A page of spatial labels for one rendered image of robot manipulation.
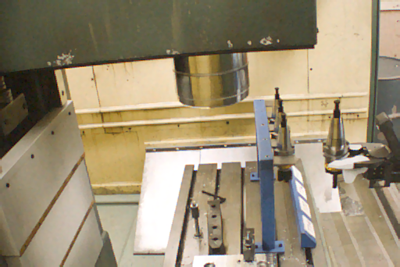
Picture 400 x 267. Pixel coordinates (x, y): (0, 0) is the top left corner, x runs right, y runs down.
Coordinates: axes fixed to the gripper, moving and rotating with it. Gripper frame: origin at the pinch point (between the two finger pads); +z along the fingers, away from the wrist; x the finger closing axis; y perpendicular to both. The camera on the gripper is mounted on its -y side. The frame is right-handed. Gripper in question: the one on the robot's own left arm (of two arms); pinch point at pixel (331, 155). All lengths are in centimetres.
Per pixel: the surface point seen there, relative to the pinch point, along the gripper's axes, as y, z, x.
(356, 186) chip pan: 65, -33, 89
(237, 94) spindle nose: -17.7, 20.6, -5.4
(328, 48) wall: 1, -19, 101
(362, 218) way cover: 62, -28, 58
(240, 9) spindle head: -35.4, 19.0, -11.8
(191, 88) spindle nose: -19.7, 29.5, -6.4
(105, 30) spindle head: -34, 43, -12
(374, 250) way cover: 59, -26, 34
